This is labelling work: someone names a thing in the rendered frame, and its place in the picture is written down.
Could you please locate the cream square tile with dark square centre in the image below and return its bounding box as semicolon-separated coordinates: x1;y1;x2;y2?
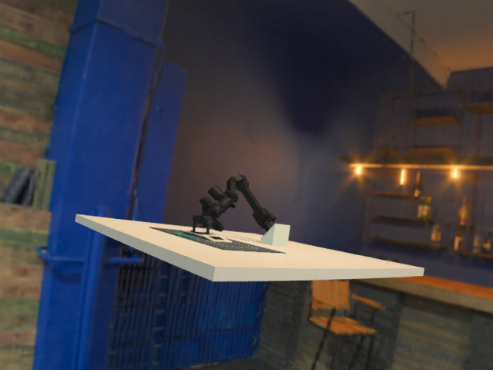
201;234;232;243

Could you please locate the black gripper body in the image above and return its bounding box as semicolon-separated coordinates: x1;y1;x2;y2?
200;197;226;232

